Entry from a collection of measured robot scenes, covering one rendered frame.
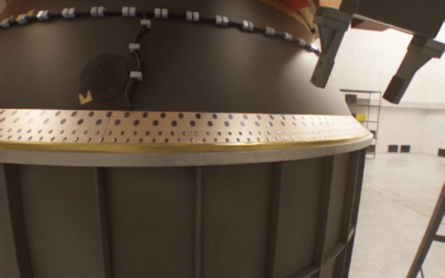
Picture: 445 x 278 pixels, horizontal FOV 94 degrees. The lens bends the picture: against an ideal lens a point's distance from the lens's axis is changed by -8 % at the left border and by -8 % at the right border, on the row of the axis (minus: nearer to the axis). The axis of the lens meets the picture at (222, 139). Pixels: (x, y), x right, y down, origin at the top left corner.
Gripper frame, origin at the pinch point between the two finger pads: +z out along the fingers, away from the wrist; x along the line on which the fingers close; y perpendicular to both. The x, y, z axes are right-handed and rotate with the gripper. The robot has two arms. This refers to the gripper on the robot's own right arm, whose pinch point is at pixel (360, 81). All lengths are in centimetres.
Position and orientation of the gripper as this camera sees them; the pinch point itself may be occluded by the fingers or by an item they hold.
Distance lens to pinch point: 40.5
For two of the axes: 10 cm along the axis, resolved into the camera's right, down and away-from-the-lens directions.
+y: 0.4, 5.1, -8.6
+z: -1.9, 8.5, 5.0
